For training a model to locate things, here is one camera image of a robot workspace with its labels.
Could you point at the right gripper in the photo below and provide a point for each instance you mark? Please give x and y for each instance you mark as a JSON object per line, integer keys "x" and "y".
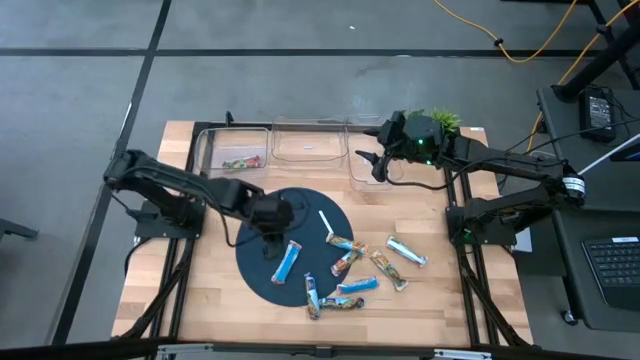
{"x": 415, "y": 140}

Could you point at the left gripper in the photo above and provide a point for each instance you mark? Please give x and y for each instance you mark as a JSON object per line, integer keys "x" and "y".
{"x": 272, "y": 215}

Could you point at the light blue granola bar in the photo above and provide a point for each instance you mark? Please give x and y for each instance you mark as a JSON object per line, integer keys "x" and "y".
{"x": 357, "y": 286}
{"x": 286, "y": 262}

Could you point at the dark blue Chewy granola bar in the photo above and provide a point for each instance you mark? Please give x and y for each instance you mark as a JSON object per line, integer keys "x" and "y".
{"x": 341, "y": 302}
{"x": 312, "y": 297}

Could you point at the blue orange granola bar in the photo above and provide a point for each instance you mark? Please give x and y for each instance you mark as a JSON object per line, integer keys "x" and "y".
{"x": 345, "y": 243}

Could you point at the red orange granola bar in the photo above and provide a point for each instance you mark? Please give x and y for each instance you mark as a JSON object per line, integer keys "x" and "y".
{"x": 242, "y": 162}
{"x": 345, "y": 263}

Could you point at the silver blue granola bar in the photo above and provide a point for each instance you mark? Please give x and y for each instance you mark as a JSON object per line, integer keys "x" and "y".
{"x": 405, "y": 251}

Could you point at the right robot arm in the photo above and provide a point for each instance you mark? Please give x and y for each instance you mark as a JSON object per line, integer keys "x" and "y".
{"x": 510, "y": 162}

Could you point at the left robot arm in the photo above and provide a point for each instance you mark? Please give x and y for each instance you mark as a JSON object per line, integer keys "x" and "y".
{"x": 165, "y": 177}

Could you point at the clear plastic bin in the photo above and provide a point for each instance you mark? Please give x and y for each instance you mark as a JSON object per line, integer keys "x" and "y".
{"x": 360, "y": 175}
{"x": 309, "y": 145}
{"x": 232, "y": 142}

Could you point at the round dark placemat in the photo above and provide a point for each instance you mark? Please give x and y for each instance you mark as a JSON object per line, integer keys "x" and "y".
{"x": 260, "y": 280}

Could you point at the small white strip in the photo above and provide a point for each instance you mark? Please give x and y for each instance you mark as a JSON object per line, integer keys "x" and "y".
{"x": 327, "y": 222}

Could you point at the spiky potted plant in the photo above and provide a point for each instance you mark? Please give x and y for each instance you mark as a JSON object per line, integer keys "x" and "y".
{"x": 447, "y": 119}

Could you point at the small white label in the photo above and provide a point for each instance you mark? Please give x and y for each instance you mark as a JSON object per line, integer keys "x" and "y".
{"x": 477, "y": 129}

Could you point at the white sheet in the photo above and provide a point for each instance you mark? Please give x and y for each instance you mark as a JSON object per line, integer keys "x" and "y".
{"x": 525, "y": 244}

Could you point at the dark grey side desk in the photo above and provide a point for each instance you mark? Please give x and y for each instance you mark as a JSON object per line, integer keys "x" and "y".
{"x": 560, "y": 130}

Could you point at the long black bar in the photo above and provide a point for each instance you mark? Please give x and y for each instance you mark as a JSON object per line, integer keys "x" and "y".
{"x": 100, "y": 348}

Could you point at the black power adapter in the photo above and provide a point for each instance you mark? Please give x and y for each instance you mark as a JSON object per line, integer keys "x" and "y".
{"x": 597, "y": 115}

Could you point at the white rod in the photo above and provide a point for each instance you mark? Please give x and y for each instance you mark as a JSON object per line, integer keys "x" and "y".
{"x": 610, "y": 154}

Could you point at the black stand legs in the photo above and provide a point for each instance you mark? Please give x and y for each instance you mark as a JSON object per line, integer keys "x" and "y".
{"x": 600, "y": 61}

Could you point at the caster wheel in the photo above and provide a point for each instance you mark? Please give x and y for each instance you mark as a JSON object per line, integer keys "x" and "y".
{"x": 567, "y": 317}

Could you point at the black chair leg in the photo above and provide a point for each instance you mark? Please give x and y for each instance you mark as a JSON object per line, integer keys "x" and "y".
{"x": 15, "y": 229}

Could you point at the black laptop keyboard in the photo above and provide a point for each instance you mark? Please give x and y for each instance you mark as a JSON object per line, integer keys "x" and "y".
{"x": 617, "y": 270}

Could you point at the black aluminium frame rails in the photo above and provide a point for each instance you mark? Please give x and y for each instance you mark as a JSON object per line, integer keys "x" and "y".
{"x": 468, "y": 310}
{"x": 180, "y": 300}

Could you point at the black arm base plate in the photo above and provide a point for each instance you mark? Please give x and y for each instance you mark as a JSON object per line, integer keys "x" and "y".
{"x": 502, "y": 238}
{"x": 155, "y": 230}

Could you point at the short black post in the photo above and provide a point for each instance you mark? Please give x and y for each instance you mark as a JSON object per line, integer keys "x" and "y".
{"x": 229, "y": 119}

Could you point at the silver metal bracket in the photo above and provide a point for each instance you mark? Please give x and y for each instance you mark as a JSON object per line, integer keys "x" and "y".
{"x": 462, "y": 354}
{"x": 185, "y": 350}

